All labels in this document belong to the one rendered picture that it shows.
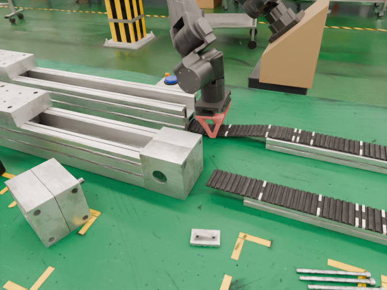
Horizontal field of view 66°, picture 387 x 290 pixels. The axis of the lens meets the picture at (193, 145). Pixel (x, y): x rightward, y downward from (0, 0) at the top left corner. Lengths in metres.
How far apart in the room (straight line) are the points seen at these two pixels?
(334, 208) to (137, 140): 0.41
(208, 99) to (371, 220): 0.40
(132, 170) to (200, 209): 0.16
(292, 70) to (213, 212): 0.59
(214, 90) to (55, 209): 0.40
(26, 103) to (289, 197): 0.61
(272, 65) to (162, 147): 0.55
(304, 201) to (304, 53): 0.54
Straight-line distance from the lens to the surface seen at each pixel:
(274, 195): 0.58
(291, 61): 1.01
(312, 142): 0.72
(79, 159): 0.71
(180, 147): 0.58
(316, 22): 0.97
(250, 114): 0.86
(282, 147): 0.73
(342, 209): 0.59
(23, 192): 0.58
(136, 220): 0.59
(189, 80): 0.62
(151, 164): 0.58
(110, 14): 4.05
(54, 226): 0.58
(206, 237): 0.54
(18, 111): 0.78
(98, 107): 0.87
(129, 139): 0.68
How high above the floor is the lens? 1.22
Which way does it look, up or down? 37 degrees down
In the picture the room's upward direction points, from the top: 3 degrees counter-clockwise
